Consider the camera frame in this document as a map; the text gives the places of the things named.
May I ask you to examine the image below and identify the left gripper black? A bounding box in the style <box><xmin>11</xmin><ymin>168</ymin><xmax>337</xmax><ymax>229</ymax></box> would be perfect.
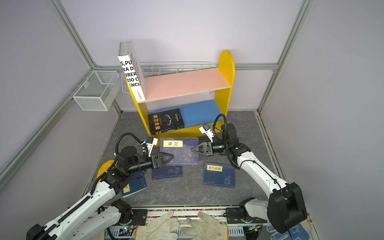
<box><xmin>128</xmin><ymin>153</ymin><xmax>174</xmax><ymax>175</ymax></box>

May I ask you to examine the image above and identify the blue booklet yellow label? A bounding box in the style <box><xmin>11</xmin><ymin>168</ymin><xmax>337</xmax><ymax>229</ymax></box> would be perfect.
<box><xmin>203</xmin><ymin>162</ymin><xmax>236</xmax><ymax>189</ymax></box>
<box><xmin>160</xmin><ymin>138</ymin><xmax>200</xmax><ymax>166</ymax></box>
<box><xmin>122</xmin><ymin>172</ymin><xmax>147</xmax><ymax>198</ymax></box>

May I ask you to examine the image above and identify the black book antler cover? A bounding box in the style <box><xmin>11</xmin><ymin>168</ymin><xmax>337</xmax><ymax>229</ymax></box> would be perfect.
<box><xmin>148</xmin><ymin>109</ymin><xmax>185</xmax><ymax>135</ymax></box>

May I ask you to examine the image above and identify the white book black lettering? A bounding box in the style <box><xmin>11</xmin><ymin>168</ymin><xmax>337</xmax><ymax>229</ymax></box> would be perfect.
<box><xmin>118</xmin><ymin>41</ymin><xmax>146</xmax><ymax>103</ymax></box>

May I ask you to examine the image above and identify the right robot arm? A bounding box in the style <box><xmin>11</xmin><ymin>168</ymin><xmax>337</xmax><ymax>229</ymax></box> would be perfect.
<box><xmin>192</xmin><ymin>122</ymin><xmax>308</xmax><ymax>234</ymax></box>

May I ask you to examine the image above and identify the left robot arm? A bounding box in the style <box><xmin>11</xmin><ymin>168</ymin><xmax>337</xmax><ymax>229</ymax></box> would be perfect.
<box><xmin>26</xmin><ymin>133</ymin><xmax>174</xmax><ymax>240</ymax></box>

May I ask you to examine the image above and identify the yellow pink blue bookshelf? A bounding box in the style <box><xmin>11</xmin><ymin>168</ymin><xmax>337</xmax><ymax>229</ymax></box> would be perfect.
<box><xmin>132</xmin><ymin>50</ymin><xmax>236</xmax><ymax>138</ymax></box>

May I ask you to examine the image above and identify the yellow banana bunch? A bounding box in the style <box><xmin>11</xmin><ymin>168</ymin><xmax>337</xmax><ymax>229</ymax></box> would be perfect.
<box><xmin>97</xmin><ymin>160</ymin><xmax>115</xmax><ymax>179</ymax></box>

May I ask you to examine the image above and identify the white work glove centre left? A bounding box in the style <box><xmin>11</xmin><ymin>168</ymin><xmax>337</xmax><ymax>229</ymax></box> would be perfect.
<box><xmin>135</xmin><ymin>211</ymin><xmax>180</xmax><ymax>240</ymax></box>

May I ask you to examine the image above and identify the white work glove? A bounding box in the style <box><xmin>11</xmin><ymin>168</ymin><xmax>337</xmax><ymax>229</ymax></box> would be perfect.
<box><xmin>182</xmin><ymin>212</ymin><xmax>229</xmax><ymax>240</ymax></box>
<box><xmin>135</xmin><ymin>211</ymin><xmax>180</xmax><ymax>240</ymax></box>

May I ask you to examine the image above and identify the white work glove centre right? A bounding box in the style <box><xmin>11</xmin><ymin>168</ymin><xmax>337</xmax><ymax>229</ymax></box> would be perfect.
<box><xmin>182</xmin><ymin>212</ymin><xmax>229</xmax><ymax>240</ymax></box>

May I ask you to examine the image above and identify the white mesh box basket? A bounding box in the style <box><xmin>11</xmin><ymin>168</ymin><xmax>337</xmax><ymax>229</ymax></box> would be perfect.
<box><xmin>73</xmin><ymin>71</ymin><xmax>121</xmax><ymax>112</ymax></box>

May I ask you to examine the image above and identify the blue dotted glove right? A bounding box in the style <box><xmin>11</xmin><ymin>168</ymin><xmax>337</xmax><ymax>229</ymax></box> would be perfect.
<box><xmin>266</xmin><ymin>221</ymin><xmax>313</xmax><ymax>240</ymax></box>

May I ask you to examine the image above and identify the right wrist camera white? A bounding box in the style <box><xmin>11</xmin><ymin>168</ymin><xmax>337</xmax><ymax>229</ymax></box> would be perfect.
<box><xmin>199</xmin><ymin>124</ymin><xmax>215</xmax><ymax>143</ymax></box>

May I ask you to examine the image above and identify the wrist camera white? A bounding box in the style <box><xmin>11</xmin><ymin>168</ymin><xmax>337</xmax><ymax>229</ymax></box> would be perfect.
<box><xmin>142</xmin><ymin>137</ymin><xmax>158</xmax><ymax>157</ymax></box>
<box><xmin>199</xmin><ymin>124</ymin><xmax>215</xmax><ymax>143</ymax></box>

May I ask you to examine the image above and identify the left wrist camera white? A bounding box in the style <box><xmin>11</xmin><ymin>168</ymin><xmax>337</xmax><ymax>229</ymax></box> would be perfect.
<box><xmin>142</xmin><ymin>137</ymin><xmax>158</xmax><ymax>157</ymax></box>

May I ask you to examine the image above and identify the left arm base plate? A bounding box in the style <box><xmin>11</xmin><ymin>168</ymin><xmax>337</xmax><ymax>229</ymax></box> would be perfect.
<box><xmin>119</xmin><ymin>209</ymin><xmax>148</xmax><ymax>226</ymax></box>

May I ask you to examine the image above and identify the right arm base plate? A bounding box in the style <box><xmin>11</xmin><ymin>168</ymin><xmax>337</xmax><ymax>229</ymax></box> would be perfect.
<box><xmin>223</xmin><ymin>207</ymin><xmax>267</xmax><ymax>224</ymax></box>

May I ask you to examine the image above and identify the white wire rack basket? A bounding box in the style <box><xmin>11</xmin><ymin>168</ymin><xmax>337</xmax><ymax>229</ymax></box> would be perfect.
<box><xmin>141</xmin><ymin>62</ymin><xmax>217</xmax><ymax>78</ymax></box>

